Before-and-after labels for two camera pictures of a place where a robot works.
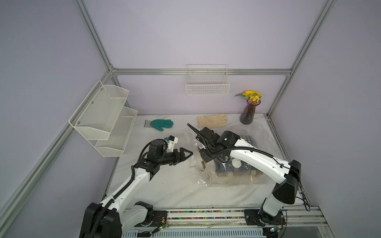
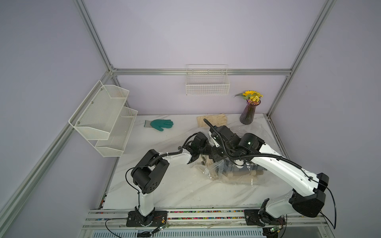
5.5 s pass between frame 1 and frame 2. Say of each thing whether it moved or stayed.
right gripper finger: moved
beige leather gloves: stayed
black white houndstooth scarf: stayed
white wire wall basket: stayed
